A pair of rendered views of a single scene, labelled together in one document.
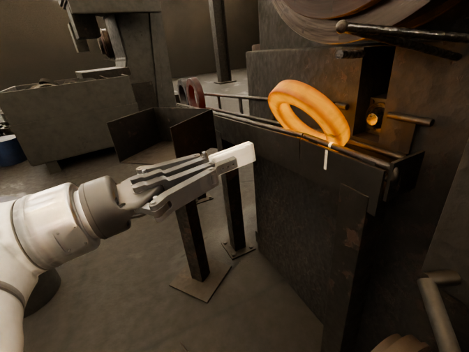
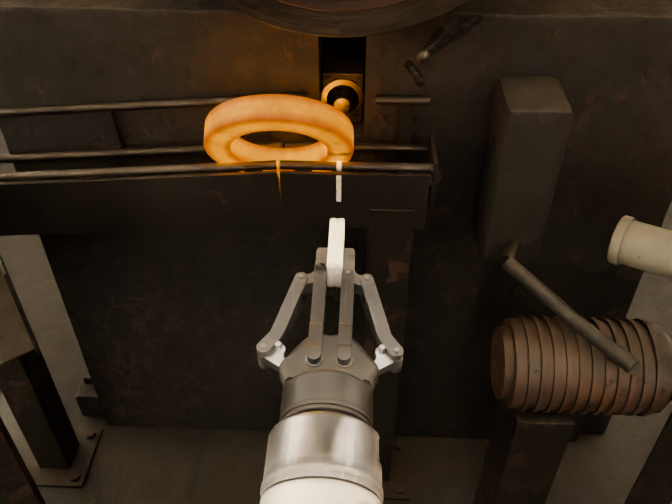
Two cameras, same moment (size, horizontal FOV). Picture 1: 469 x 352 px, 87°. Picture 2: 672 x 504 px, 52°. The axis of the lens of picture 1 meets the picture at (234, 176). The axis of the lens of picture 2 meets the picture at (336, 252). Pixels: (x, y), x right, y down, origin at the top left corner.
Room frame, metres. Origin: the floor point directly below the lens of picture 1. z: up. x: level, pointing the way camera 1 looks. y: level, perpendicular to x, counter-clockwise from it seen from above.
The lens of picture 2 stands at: (0.11, 0.47, 1.18)
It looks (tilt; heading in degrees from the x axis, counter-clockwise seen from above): 40 degrees down; 296
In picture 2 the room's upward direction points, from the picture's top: straight up
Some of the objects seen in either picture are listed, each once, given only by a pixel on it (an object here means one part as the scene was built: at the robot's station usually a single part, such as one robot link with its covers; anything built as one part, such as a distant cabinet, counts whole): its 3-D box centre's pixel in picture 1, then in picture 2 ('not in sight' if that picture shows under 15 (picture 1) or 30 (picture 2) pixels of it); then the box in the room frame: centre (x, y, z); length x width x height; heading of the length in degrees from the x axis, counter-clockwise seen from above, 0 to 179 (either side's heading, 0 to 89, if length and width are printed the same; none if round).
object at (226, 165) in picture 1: (222, 169); (357, 271); (0.31, 0.01, 0.74); 0.05 x 0.03 x 0.01; 114
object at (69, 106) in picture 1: (82, 115); not in sight; (2.68, 1.53, 0.39); 1.03 x 0.83 x 0.79; 118
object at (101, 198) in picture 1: (127, 198); (328, 385); (0.28, 0.14, 0.73); 0.09 x 0.08 x 0.07; 114
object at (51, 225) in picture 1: (65, 222); (323, 466); (0.25, 0.21, 0.72); 0.09 x 0.06 x 0.09; 24
